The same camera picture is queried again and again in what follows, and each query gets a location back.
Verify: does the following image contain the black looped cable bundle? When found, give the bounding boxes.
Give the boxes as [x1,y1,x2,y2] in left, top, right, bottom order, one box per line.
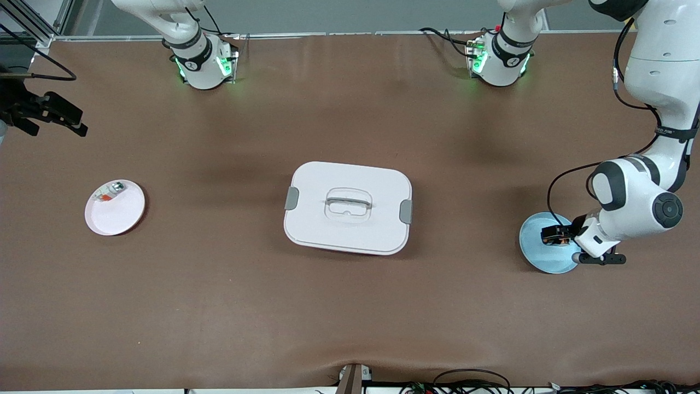
[399,369,515,394]

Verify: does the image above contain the pink round plate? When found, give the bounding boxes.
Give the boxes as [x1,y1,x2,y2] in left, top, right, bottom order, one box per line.
[85,179,147,237]

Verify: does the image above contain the white storage box lid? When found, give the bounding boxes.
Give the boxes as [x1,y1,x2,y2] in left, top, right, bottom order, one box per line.
[283,161,413,256]

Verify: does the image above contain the black right base cable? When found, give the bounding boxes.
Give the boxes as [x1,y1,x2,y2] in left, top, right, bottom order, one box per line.
[186,5,241,42]

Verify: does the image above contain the light blue round plate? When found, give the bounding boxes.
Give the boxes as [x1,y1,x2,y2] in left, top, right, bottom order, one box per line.
[518,212,584,274]

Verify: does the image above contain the black left base cables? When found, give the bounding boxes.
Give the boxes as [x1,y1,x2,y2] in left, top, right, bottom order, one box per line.
[420,27,479,58]

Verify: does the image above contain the aluminium frame profile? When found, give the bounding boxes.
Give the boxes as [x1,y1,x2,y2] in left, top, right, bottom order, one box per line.
[0,0,74,47]

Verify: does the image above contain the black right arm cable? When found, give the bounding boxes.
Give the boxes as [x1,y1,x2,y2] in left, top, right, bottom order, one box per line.
[0,25,77,82]

